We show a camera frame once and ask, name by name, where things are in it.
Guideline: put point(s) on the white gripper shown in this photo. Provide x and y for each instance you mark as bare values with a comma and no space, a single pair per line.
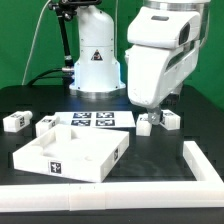
153,73

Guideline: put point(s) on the white square table top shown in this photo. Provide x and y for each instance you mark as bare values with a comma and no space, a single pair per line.
80,153

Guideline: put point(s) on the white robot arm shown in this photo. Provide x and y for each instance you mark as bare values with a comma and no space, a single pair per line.
97,72

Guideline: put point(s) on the white sheet with markers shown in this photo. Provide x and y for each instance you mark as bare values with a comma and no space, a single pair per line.
100,119

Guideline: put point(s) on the white L-shaped fence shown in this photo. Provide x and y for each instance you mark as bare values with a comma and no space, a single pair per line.
206,190

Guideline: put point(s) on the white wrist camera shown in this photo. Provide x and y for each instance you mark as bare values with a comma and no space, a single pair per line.
163,29

